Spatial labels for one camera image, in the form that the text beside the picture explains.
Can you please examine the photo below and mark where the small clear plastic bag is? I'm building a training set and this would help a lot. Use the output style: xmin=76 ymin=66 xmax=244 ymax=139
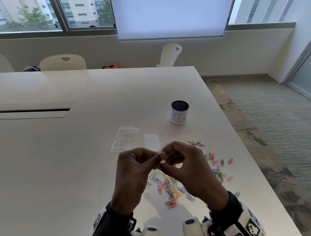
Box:
xmin=144 ymin=134 xmax=161 ymax=154

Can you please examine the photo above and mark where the frosted glass door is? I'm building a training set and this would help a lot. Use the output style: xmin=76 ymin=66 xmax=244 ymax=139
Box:
xmin=284 ymin=45 xmax=311 ymax=100

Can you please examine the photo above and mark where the white projector screen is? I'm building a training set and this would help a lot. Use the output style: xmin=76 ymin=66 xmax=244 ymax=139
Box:
xmin=111 ymin=0 xmax=235 ymax=41

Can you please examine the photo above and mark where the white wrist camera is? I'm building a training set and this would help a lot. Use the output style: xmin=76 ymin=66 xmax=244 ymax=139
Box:
xmin=131 ymin=225 xmax=163 ymax=236
xmin=182 ymin=216 xmax=212 ymax=236

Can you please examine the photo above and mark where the pile of colourful paper clips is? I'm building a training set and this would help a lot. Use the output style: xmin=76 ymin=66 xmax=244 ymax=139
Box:
xmin=145 ymin=140 xmax=241 ymax=209

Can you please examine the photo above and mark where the person's left hand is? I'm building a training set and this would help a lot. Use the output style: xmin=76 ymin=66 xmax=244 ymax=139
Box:
xmin=111 ymin=147 xmax=166 ymax=216

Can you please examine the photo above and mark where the plain window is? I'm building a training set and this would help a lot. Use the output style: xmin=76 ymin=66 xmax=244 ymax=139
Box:
xmin=228 ymin=0 xmax=296 ymax=25

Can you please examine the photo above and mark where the large clear plastic bag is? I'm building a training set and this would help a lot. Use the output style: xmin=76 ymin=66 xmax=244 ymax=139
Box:
xmin=111 ymin=126 xmax=139 ymax=153

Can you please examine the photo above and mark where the white table cable flap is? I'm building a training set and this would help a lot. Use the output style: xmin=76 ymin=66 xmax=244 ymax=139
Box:
xmin=0 ymin=102 xmax=75 ymax=120

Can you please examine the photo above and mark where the white perforated chair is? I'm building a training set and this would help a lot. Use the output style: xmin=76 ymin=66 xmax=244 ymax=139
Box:
xmin=39 ymin=54 xmax=87 ymax=71
xmin=156 ymin=43 xmax=183 ymax=67
xmin=0 ymin=54 xmax=15 ymax=73

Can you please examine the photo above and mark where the window with sliding frame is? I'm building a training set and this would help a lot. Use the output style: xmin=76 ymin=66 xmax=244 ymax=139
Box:
xmin=0 ymin=0 xmax=117 ymax=34

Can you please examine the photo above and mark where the person's right forearm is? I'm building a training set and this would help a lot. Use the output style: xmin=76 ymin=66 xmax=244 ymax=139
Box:
xmin=208 ymin=192 xmax=266 ymax=236

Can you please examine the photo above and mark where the person's right hand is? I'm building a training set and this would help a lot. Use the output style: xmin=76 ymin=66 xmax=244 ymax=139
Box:
xmin=159 ymin=141 xmax=229 ymax=211

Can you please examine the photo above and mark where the person's left forearm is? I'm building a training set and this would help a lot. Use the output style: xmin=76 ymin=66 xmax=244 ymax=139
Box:
xmin=92 ymin=202 xmax=136 ymax=236

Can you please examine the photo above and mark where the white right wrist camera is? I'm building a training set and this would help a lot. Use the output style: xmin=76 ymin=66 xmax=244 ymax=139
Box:
xmin=182 ymin=216 xmax=212 ymax=236

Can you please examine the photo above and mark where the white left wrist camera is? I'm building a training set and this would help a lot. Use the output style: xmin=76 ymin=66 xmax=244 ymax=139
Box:
xmin=131 ymin=225 xmax=163 ymax=236

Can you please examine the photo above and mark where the white labelled mesh cup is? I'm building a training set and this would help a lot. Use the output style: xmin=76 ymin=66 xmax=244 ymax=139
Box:
xmin=170 ymin=101 xmax=190 ymax=126

